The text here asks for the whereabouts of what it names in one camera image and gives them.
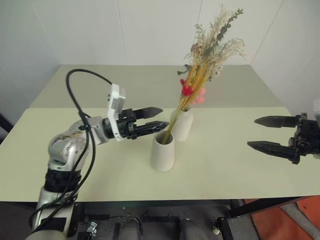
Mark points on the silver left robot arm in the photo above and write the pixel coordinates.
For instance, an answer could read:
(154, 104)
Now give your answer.
(67, 150)

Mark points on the dark grey rounded shape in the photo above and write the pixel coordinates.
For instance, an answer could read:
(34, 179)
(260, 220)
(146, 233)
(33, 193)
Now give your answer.
(129, 231)

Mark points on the white narrow-necked vase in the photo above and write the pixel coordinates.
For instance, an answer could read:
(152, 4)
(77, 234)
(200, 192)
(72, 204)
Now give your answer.
(183, 125)

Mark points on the dried bouquet with yellow stems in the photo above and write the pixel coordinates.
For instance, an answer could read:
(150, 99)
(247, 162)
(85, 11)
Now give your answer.
(173, 120)

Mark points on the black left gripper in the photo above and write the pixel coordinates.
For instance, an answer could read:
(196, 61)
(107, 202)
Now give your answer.
(127, 125)

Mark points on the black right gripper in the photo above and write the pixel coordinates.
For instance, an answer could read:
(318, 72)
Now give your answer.
(306, 137)

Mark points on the black table frame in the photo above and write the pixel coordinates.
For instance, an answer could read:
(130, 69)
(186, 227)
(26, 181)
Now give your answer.
(260, 206)

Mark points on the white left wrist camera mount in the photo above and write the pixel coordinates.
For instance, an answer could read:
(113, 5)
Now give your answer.
(116, 97)

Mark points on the silver metal latch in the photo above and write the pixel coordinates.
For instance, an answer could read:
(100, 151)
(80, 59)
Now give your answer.
(92, 228)

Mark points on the dried bouquet with red flowers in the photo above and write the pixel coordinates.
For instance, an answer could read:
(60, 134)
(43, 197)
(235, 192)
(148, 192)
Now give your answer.
(186, 90)

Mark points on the white straight-sided vase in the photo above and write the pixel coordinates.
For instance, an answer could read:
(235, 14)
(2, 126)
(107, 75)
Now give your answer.
(162, 157)

